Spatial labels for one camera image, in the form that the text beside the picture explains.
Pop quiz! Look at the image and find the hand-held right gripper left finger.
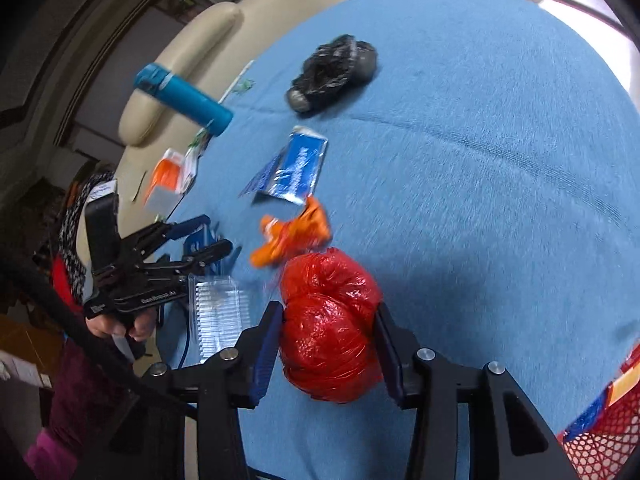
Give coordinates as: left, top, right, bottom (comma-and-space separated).
80, 300, 286, 480

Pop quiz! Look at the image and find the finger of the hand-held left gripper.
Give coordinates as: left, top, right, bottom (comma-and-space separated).
125, 214, 214, 261
149, 238, 235, 282

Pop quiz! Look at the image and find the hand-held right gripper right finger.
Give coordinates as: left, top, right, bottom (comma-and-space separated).
372, 300, 581, 480

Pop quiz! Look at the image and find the clear plastic tray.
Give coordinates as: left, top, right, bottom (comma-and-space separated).
187, 275, 252, 363

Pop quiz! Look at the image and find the red plastic bag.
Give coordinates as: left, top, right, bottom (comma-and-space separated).
277, 247, 385, 405

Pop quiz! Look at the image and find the orange wrapper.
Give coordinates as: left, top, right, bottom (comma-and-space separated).
249, 196, 333, 268

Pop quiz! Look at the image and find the black plastic bag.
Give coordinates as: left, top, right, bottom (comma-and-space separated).
285, 34, 378, 113

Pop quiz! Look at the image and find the red plastic basket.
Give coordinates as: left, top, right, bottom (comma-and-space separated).
557, 345, 640, 480

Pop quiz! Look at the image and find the person's left forearm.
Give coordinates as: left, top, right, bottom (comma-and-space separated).
25, 332, 146, 480

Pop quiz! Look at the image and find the person's left hand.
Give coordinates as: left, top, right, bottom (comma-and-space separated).
87, 306, 159, 342

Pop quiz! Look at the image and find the black white patterned cloth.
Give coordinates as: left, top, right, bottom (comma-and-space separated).
57, 170, 118, 306

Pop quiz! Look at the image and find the orange white carton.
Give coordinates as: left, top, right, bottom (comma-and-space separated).
144, 147, 200, 210

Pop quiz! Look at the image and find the blue foil packet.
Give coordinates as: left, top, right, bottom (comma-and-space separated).
237, 126, 330, 207

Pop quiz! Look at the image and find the blue water bottle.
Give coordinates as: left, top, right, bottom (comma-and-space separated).
134, 63, 235, 137

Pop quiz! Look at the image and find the cream leather sofa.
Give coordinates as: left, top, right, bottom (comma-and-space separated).
75, 0, 348, 281

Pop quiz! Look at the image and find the blue cloth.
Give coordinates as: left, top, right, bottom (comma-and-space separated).
157, 0, 640, 480

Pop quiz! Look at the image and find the black cable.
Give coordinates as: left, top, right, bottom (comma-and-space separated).
0, 255, 198, 418

